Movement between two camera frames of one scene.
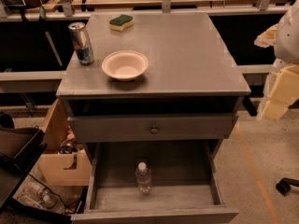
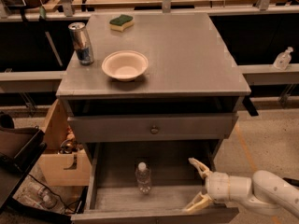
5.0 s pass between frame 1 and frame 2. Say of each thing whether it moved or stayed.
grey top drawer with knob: stayed
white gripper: moved
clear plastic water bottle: stayed
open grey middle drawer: stayed
